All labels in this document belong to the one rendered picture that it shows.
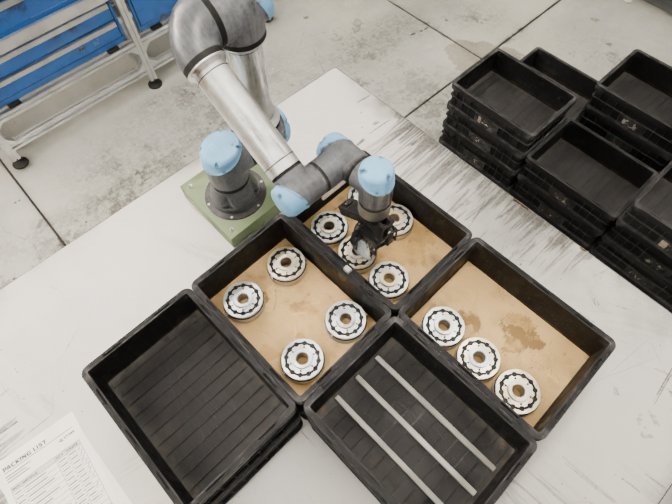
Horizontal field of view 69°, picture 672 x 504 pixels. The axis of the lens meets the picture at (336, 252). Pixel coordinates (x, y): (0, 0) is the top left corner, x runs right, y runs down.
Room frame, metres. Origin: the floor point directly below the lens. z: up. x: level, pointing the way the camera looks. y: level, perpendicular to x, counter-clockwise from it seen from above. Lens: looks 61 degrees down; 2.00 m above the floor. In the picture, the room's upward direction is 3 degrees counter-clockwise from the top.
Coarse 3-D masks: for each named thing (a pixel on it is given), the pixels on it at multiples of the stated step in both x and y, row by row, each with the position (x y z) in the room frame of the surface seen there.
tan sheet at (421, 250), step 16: (336, 208) 0.78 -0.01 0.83; (304, 224) 0.73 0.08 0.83; (352, 224) 0.72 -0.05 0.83; (416, 224) 0.71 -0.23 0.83; (400, 240) 0.67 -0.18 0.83; (416, 240) 0.66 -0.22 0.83; (432, 240) 0.66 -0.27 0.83; (384, 256) 0.62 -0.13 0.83; (400, 256) 0.62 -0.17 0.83; (416, 256) 0.61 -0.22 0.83; (432, 256) 0.61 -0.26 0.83; (368, 272) 0.57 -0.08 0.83; (416, 272) 0.57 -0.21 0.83
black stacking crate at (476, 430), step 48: (384, 336) 0.37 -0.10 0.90; (336, 384) 0.27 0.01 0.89; (384, 384) 0.28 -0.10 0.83; (432, 384) 0.27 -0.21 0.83; (336, 432) 0.17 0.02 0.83; (384, 432) 0.17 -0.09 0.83; (432, 432) 0.17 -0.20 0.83; (480, 432) 0.16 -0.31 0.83; (384, 480) 0.07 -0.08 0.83; (432, 480) 0.07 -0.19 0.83; (480, 480) 0.06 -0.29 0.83
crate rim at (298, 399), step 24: (312, 240) 0.62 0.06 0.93; (216, 264) 0.56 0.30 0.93; (336, 264) 0.55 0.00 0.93; (192, 288) 0.50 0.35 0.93; (360, 288) 0.48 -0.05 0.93; (216, 312) 0.44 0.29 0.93; (384, 312) 0.42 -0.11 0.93; (240, 336) 0.38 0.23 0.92; (264, 360) 0.32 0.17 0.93; (288, 384) 0.26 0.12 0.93; (312, 384) 0.26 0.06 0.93
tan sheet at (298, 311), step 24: (264, 264) 0.61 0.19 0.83; (288, 264) 0.61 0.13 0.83; (312, 264) 0.60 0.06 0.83; (264, 288) 0.54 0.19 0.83; (288, 288) 0.54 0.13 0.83; (312, 288) 0.53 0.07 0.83; (336, 288) 0.53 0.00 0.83; (264, 312) 0.47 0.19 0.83; (288, 312) 0.47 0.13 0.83; (312, 312) 0.47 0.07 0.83; (264, 336) 0.41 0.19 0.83; (288, 336) 0.41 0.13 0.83; (312, 336) 0.40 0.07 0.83; (336, 360) 0.34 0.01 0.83
